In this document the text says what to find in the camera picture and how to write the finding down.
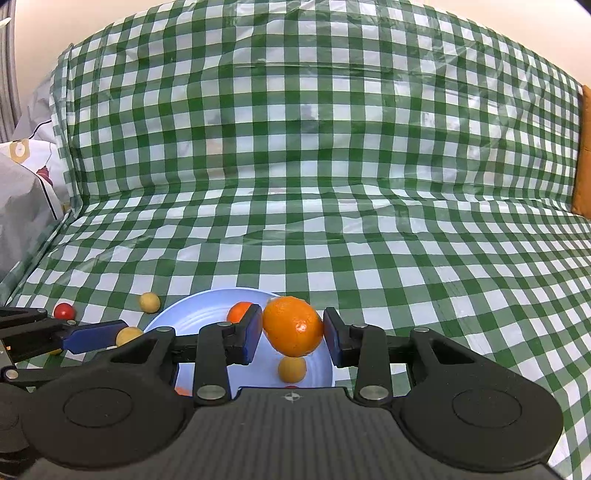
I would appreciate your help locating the grey white cloth bag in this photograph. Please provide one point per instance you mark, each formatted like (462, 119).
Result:
(39, 152)

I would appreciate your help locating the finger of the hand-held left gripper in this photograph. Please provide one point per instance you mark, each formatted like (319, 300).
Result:
(16, 374)
(92, 336)

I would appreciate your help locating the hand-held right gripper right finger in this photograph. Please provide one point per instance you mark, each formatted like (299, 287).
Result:
(333, 337)

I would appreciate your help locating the grey striped curtain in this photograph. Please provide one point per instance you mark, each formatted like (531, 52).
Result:
(8, 83)

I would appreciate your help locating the red cherry tomato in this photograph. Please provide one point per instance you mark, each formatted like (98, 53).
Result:
(64, 311)

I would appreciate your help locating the wooden board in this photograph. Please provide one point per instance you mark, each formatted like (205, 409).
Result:
(584, 152)

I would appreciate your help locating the light blue plate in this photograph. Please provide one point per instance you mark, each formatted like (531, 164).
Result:
(203, 311)

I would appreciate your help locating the green checked tablecloth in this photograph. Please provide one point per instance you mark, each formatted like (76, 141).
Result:
(323, 138)

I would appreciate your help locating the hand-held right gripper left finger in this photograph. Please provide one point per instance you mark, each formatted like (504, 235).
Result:
(252, 333)

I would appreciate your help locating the large orange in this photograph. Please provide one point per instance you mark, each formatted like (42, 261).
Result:
(291, 325)

